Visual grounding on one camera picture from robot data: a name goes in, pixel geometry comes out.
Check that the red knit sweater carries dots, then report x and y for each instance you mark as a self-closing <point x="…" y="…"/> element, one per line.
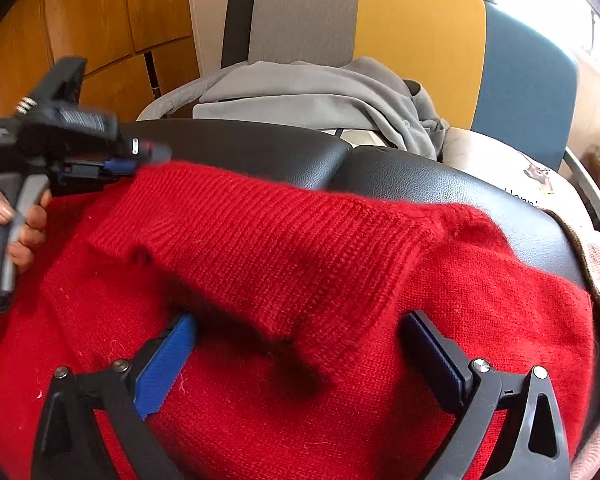
<point x="305" y="260"/>

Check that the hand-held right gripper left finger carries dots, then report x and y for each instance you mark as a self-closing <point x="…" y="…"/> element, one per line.
<point x="162" y="365"/>

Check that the person's left hand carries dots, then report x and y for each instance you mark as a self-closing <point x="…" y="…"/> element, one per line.
<point x="32" y="230"/>

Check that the grey yellow blue sofa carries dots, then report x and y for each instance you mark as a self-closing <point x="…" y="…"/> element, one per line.
<point x="415" y="35"/>

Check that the wooden wardrobe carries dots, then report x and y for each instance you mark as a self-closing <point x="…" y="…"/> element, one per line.
<point x="95" y="15"/>

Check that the black padded bench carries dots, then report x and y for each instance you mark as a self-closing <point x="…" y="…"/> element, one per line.
<point x="405" y="175"/>

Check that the grey garment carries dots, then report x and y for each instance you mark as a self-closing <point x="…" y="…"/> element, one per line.
<point x="305" y="90"/>

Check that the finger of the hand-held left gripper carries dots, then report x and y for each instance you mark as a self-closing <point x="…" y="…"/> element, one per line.
<point x="147" y="151"/>

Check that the white printed seat cushion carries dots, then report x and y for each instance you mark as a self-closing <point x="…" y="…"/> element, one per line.
<point x="495" y="155"/>

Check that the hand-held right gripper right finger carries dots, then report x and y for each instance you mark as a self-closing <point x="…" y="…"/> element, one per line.
<point x="437" y="360"/>

